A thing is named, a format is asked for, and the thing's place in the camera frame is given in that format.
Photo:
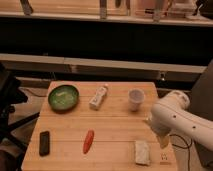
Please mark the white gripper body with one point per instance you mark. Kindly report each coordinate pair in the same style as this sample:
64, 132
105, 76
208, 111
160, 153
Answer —
163, 140

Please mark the black phone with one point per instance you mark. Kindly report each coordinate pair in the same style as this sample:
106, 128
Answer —
44, 143

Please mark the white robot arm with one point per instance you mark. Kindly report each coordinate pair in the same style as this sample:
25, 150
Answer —
170, 112

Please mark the white ceramic cup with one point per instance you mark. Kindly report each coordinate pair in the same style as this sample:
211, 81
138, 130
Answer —
135, 98

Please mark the white sponge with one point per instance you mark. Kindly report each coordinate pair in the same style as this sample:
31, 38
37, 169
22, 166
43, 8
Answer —
142, 150

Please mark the green bowl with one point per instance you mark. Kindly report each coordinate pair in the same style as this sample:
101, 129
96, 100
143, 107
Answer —
63, 97

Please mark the black office chair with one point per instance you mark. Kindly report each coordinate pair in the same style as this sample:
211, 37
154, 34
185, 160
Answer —
11, 94

